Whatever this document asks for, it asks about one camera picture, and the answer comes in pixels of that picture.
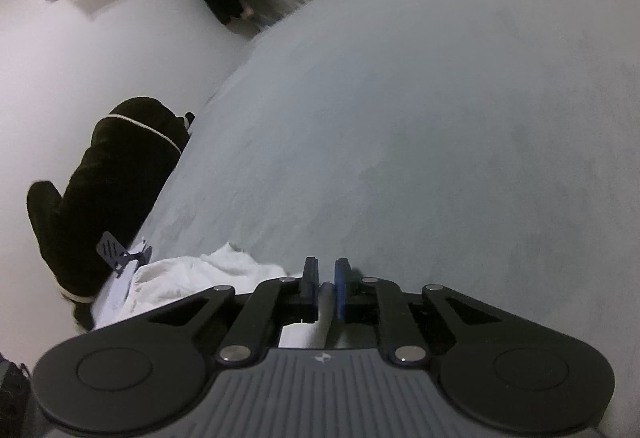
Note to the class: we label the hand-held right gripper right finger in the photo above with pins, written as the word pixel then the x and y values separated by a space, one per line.
pixel 341 288

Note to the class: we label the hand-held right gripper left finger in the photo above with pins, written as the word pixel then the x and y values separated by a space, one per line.
pixel 310 288

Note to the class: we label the white t-shirt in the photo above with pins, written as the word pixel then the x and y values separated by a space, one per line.
pixel 200 273

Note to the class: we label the black plush toy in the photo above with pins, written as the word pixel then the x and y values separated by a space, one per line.
pixel 110 178

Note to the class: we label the dark bag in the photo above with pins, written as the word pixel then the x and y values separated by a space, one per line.
pixel 12 393

